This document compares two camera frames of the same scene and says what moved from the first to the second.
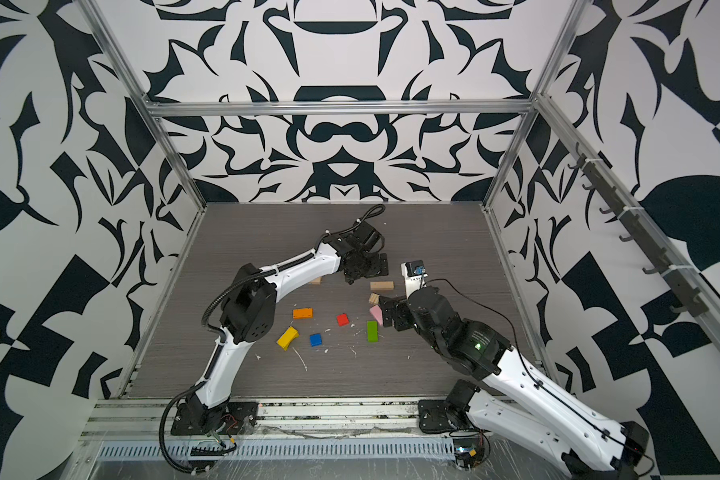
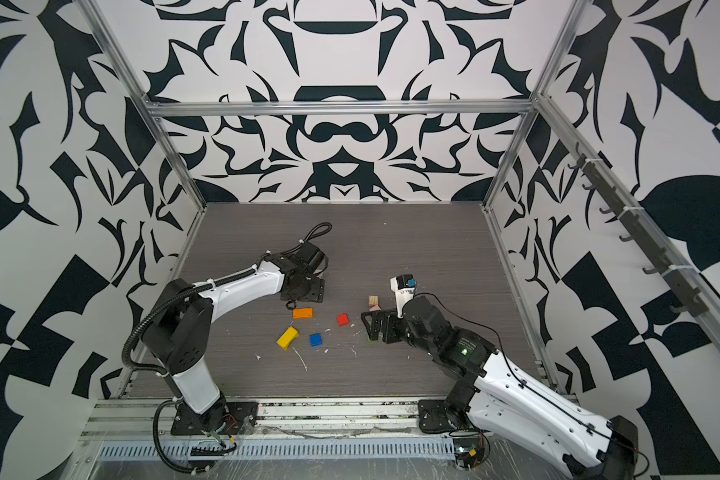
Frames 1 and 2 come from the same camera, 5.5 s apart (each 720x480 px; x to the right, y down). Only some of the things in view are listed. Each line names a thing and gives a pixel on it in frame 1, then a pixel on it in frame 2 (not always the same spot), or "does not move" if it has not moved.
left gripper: [379, 267] to [317, 294]
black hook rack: [679, 289] does not move
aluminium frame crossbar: [342, 108] does not move
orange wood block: [302, 313] does not move
